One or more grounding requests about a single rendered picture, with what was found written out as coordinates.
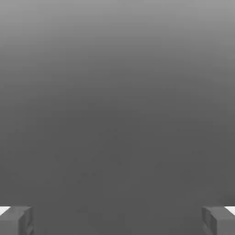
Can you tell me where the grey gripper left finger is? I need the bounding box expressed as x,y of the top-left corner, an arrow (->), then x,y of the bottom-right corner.
0,205 -> 35,235

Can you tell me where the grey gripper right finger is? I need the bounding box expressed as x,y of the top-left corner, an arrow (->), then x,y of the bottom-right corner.
201,206 -> 235,235

